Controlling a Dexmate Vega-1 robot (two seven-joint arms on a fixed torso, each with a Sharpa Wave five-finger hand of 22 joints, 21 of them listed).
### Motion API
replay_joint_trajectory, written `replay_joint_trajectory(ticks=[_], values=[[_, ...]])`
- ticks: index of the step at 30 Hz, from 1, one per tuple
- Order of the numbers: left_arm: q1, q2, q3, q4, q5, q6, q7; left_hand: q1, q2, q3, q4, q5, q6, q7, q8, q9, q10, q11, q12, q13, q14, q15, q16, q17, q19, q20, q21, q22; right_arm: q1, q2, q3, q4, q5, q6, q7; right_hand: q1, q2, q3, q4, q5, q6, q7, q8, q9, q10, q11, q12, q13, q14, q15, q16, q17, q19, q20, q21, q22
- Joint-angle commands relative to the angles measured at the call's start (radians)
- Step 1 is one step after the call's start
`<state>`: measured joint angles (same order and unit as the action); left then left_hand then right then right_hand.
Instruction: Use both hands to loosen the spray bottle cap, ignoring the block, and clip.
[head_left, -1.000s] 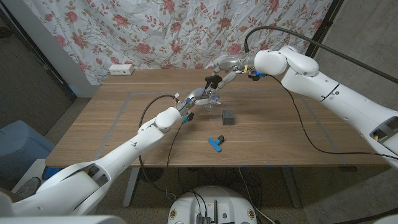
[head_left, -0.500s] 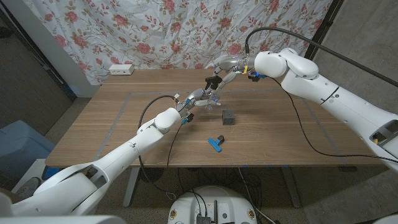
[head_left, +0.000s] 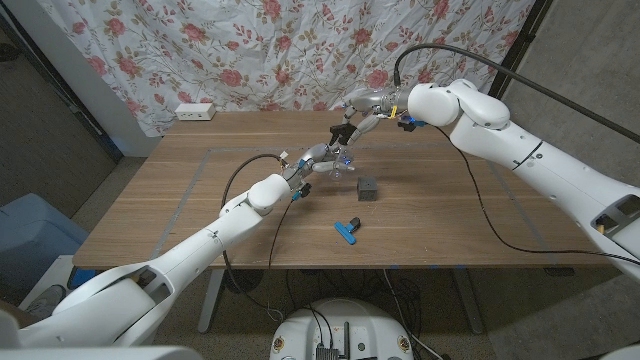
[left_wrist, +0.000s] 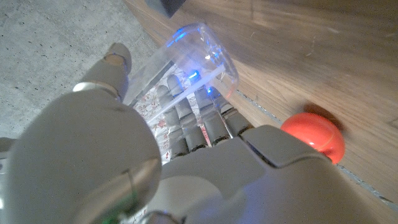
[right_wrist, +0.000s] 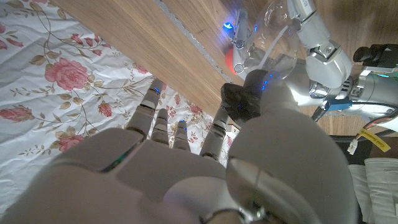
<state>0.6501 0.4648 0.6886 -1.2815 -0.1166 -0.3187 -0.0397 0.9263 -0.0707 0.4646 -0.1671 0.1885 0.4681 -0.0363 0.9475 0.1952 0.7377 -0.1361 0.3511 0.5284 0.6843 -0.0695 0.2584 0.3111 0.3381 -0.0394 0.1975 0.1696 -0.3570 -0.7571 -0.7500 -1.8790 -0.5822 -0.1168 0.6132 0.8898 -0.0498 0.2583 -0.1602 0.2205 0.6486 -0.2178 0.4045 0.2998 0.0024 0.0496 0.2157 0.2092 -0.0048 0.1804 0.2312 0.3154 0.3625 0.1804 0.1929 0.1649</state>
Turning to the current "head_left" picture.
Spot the black backdrop stand pole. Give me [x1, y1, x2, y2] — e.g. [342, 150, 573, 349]
[481, 0, 555, 110]
[0, 9, 124, 164]

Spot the person's forearm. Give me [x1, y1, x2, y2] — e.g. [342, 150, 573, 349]
[0, 299, 39, 329]

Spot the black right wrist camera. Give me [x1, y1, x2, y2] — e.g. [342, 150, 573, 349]
[397, 115, 429, 133]

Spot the blue black-rimmed floor pad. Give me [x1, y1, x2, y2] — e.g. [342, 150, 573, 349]
[67, 267, 97, 291]

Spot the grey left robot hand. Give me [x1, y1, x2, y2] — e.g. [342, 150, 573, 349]
[281, 142, 357, 192]

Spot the white table leg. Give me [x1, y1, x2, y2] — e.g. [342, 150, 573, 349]
[452, 267, 486, 335]
[197, 268, 226, 335]

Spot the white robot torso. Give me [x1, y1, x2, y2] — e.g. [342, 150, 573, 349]
[269, 298, 415, 360]

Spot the black round floor object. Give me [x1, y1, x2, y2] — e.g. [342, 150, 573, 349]
[223, 268, 265, 295]

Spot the blue plastic bin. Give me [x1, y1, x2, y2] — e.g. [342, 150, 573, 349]
[0, 193, 90, 301]

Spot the black spray bottle cap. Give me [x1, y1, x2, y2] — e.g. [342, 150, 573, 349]
[329, 123, 357, 149]

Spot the dark grey block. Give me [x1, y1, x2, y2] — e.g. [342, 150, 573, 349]
[356, 175, 379, 202]

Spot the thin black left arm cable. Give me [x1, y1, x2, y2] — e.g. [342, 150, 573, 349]
[267, 199, 297, 274]

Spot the blue and black clip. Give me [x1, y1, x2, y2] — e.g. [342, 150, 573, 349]
[334, 216, 362, 246]

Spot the clear plastic spray bottle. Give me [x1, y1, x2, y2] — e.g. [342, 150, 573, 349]
[327, 147, 357, 182]

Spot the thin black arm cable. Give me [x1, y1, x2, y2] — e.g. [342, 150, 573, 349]
[433, 124, 640, 266]
[267, 199, 297, 274]

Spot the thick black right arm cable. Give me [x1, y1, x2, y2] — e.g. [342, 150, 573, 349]
[393, 43, 640, 145]

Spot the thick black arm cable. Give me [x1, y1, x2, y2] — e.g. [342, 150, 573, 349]
[219, 153, 286, 324]
[393, 43, 640, 145]

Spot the white power strip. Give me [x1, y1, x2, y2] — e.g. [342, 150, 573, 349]
[174, 102, 217, 122]

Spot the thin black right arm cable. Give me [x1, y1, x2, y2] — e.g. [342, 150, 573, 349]
[433, 124, 640, 266]

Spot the floral backdrop cloth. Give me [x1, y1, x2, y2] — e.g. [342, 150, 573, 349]
[37, 0, 537, 137]

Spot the grey shoe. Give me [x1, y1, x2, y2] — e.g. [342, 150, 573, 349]
[24, 284, 67, 320]

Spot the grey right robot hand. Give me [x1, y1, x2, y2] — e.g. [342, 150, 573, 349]
[342, 88, 415, 147]

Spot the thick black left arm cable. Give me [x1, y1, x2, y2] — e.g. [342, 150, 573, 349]
[219, 153, 286, 324]

